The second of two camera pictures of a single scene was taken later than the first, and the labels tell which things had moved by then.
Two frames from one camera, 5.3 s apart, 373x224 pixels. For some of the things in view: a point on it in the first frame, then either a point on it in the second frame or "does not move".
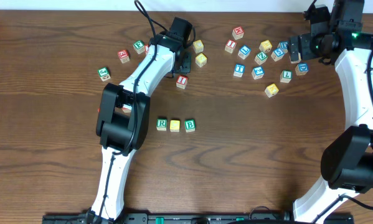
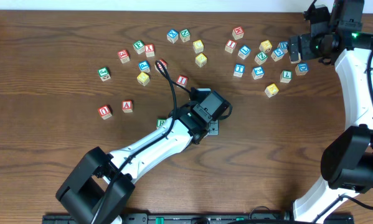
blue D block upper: x=284 y=46 does not move
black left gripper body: x=184 y=64 -> x=213 y=127
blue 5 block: x=278 y=55 does not move
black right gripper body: x=295 y=48 does not move
